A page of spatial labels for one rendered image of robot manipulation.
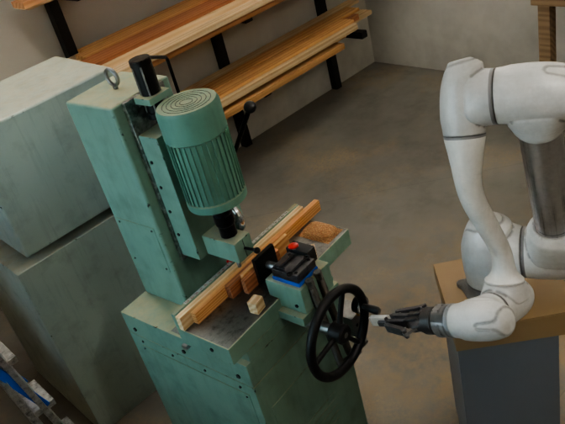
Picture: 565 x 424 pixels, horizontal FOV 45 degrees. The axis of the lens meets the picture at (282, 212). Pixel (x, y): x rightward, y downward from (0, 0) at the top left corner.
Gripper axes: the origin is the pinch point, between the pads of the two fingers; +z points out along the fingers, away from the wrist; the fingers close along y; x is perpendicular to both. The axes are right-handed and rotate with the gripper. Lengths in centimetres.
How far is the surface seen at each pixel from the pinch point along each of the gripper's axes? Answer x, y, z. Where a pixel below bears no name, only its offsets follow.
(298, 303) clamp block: -16.7, 13.2, 12.7
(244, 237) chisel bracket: -38.0, 9.5, 24.7
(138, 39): -107, -109, 188
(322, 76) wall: -19, -280, 239
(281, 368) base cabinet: 2.1, 20.3, 27.2
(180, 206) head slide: -55, 17, 33
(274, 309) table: -16.9, 16.2, 20.2
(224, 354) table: -16.7, 36.1, 22.9
